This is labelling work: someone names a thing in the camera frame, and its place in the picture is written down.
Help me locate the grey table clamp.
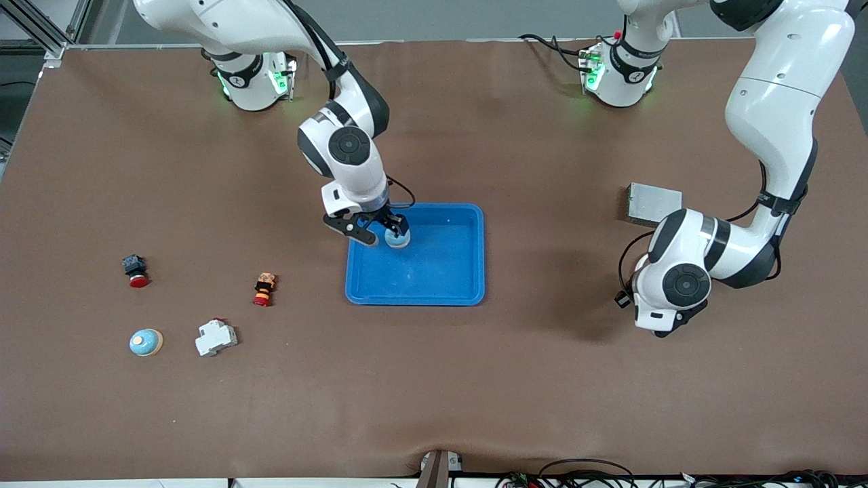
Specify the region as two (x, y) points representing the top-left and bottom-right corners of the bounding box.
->
(416, 449), (466, 488)

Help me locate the brown table mat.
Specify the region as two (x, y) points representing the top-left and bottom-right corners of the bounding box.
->
(0, 39), (868, 482)

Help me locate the blue plastic tray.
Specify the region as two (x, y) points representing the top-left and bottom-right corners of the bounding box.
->
(344, 202), (486, 307)

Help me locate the black left base cable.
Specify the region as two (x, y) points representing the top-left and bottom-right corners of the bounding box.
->
(519, 33), (591, 74)

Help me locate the black red emergency button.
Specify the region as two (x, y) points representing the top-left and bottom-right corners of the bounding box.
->
(122, 254), (151, 289)

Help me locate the aluminium frame profile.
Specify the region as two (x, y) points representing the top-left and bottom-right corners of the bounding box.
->
(0, 0), (92, 60)

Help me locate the black cable bundle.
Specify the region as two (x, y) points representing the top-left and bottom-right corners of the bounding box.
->
(495, 458), (868, 488)

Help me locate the grey metal box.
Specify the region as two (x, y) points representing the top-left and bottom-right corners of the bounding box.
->
(625, 182), (684, 228)

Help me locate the white circuit breaker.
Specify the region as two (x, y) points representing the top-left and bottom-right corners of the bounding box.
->
(195, 317), (239, 358)

